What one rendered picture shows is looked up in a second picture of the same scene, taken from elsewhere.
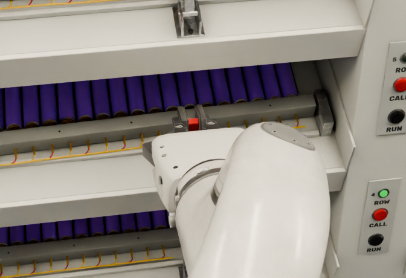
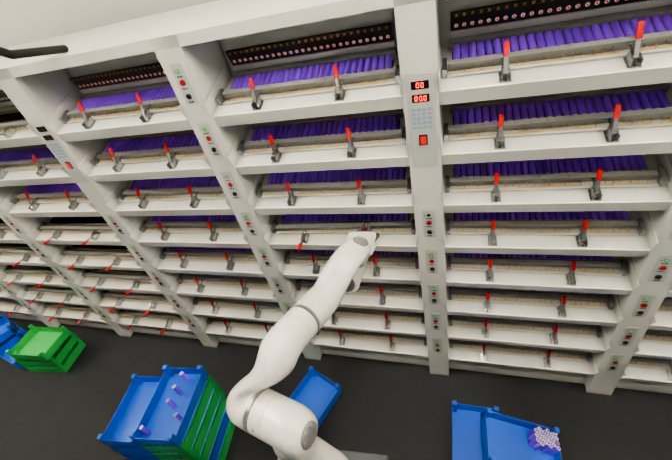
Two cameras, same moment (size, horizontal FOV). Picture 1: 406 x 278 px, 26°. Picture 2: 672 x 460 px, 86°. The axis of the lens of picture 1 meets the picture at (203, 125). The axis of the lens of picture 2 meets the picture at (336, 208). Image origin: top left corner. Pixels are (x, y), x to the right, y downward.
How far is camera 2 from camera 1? 0.55 m
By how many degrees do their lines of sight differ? 25
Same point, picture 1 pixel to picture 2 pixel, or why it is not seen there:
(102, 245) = not seen: hidden behind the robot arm
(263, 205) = (338, 260)
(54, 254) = not seen: hidden behind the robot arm
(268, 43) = (383, 208)
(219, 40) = (368, 206)
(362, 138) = (420, 237)
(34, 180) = (326, 238)
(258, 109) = (392, 224)
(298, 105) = (405, 224)
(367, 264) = (431, 276)
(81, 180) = (338, 239)
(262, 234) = (336, 267)
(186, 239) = not seen: hidden behind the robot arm
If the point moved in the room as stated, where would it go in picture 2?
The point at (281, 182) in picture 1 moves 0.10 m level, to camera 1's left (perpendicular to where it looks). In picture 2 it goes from (345, 255) to (313, 250)
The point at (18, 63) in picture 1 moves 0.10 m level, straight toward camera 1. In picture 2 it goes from (315, 208) to (310, 227)
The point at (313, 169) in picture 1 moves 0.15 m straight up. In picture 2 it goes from (359, 251) to (349, 211)
